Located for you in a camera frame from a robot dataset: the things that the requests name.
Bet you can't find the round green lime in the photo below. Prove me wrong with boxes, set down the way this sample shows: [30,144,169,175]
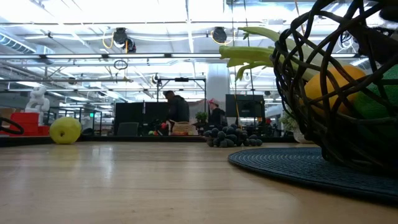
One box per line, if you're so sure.
[353,64,398,141]

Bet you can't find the yellow lemon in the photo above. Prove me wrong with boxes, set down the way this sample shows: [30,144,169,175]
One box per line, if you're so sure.
[303,64,368,116]

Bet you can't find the dark wicker basket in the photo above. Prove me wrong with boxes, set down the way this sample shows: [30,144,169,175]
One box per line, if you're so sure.
[269,0,398,175]

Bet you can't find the green celery bunch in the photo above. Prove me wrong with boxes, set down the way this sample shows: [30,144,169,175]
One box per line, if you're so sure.
[218,26,321,82]

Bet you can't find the dark grape bunch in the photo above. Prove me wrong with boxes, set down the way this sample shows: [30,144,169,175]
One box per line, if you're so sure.
[203,123,264,149]

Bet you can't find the yellow green apple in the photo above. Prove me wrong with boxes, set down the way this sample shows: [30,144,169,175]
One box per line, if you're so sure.
[49,116,83,145]

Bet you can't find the light woven basket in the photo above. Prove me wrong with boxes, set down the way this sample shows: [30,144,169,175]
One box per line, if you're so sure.
[169,121,194,136]

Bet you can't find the pale green potted succulent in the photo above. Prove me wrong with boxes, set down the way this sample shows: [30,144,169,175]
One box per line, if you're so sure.
[278,110,312,144]

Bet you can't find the black monitor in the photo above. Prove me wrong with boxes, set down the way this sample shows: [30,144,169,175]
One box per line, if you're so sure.
[224,93,266,119]

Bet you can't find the blue round woven placemat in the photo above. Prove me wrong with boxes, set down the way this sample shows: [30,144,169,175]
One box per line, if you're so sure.
[227,147,398,205]

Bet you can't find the white column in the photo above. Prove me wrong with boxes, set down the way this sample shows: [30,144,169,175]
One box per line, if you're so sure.
[206,63,231,126]

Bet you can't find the person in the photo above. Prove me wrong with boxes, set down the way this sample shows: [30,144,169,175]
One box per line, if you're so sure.
[207,98,229,128]
[162,90,191,123]

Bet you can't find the small green potted plant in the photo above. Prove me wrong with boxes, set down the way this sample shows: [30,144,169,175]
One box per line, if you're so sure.
[195,111,209,131]

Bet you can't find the wide black screen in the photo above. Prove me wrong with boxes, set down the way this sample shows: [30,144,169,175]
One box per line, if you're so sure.
[114,101,171,136]

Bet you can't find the grey chair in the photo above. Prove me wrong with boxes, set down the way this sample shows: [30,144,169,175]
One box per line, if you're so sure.
[117,121,140,137]

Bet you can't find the red plastic bins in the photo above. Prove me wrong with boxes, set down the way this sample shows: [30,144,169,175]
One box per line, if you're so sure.
[0,112,50,137]

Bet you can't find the black ceiling cable reel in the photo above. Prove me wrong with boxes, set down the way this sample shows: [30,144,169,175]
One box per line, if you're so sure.
[112,27,137,54]
[212,26,228,44]

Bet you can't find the black gantry frame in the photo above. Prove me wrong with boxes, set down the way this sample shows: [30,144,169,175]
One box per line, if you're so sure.
[156,77,208,105]

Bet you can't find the black metal table frame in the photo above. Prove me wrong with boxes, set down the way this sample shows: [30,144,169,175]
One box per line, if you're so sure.
[0,135,299,147]

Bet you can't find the hanging black cable loop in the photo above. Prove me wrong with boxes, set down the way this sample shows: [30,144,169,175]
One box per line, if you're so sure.
[113,59,129,71]

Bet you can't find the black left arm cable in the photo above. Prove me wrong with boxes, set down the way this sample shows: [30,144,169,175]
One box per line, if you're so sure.
[0,116,25,135]

